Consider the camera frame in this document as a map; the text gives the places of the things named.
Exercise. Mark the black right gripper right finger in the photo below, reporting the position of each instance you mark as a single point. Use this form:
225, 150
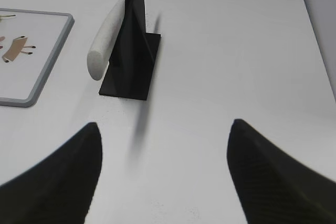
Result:
273, 187

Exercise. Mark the white-handled kitchen knife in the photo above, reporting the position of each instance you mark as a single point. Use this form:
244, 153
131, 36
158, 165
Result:
104, 41

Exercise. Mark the black knife stand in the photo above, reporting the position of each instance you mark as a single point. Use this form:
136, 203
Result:
133, 57

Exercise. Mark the white grey-rimmed cutting board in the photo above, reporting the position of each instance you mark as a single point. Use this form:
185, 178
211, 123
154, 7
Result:
31, 42

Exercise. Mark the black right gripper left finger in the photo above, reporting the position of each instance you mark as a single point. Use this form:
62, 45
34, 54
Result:
60, 188

